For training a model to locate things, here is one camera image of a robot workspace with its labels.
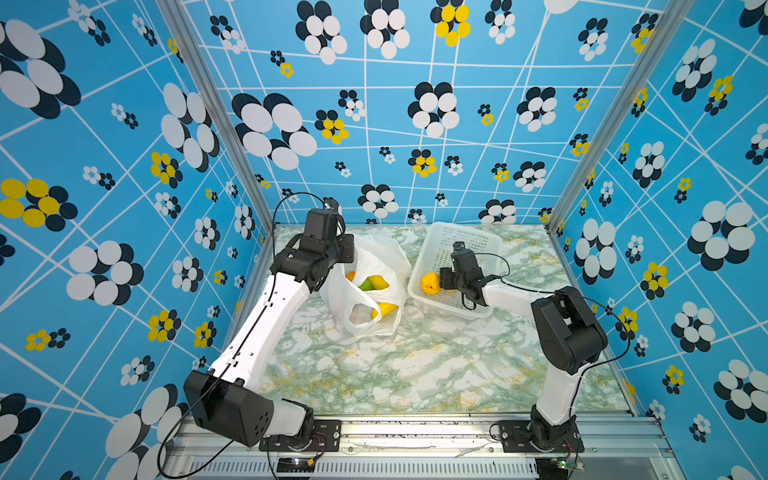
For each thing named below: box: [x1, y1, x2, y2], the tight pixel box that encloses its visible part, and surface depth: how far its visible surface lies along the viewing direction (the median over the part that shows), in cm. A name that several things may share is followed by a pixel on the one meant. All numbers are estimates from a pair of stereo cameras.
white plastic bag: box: [319, 233, 411, 338], surface depth 82 cm
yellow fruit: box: [421, 272, 441, 295], surface depth 98 cm
